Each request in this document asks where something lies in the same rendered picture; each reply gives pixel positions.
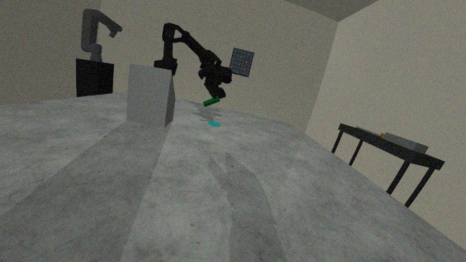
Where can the green rectangular post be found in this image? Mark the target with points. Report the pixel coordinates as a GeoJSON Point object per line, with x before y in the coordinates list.
{"type": "Point", "coordinates": [211, 101]}

